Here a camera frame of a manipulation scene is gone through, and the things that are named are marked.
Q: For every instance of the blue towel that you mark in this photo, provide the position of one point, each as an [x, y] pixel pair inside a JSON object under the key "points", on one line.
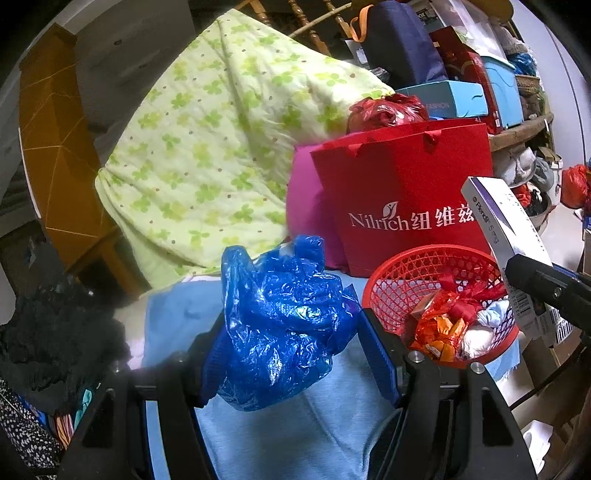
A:
{"points": [[300, 438]]}

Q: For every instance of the red mesh basket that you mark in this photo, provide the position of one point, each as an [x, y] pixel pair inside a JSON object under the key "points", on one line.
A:
{"points": [[406, 267]]}

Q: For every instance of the black clothing pile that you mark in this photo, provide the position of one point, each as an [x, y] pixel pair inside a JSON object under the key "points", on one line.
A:
{"points": [[55, 332]]}

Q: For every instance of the round wooden table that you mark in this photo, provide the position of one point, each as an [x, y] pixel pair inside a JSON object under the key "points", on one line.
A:
{"points": [[521, 134]]}

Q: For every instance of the black dotted cloth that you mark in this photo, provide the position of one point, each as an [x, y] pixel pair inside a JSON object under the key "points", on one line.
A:
{"points": [[23, 429]]}

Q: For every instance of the grey bowl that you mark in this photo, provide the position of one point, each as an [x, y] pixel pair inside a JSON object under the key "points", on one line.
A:
{"points": [[542, 217]]}

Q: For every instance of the white paper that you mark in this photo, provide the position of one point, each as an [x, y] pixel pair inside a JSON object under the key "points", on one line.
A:
{"points": [[480, 339]]}

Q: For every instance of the green floral quilt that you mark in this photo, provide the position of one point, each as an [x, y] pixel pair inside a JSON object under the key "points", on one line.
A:
{"points": [[207, 138]]}

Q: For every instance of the light blue tissue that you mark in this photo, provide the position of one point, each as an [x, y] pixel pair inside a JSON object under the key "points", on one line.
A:
{"points": [[496, 311]]}

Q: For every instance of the red orange foil wrapper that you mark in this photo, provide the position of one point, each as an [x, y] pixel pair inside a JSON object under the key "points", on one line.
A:
{"points": [[438, 327]]}

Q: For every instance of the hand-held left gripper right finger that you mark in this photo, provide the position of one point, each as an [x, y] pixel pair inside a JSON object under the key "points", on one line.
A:
{"points": [[381, 355]]}

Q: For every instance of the wooden railing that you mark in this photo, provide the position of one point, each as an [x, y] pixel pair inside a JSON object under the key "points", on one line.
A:
{"points": [[318, 22]]}

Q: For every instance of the colourful clothes pile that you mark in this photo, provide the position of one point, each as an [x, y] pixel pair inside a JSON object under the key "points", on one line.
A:
{"points": [[78, 410]]}

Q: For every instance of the white and purple medicine box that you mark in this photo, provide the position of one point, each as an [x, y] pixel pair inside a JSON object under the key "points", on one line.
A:
{"points": [[503, 217]]}

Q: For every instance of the blue plastic bag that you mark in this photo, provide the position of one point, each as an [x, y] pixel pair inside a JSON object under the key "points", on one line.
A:
{"points": [[277, 314]]}

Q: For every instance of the dark red gift box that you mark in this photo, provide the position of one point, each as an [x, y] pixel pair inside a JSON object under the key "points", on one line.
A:
{"points": [[461, 60]]}

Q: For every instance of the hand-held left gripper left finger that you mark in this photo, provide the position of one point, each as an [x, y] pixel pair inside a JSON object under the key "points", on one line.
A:
{"points": [[210, 369]]}

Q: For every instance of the red paper gift bag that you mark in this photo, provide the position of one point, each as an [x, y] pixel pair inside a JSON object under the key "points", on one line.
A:
{"points": [[392, 184]]}

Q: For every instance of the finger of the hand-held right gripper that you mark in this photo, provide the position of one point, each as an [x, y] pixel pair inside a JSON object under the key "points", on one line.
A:
{"points": [[535, 279]]}

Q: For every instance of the small red plastic bag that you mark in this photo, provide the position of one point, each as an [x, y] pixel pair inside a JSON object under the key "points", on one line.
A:
{"points": [[575, 184]]}

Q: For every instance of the light blue cardboard box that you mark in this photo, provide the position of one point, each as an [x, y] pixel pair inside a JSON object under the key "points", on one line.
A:
{"points": [[461, 97]]}

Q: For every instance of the magenta pillow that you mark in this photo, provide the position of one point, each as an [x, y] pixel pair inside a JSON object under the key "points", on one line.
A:
{"points": [[309, 207]]}

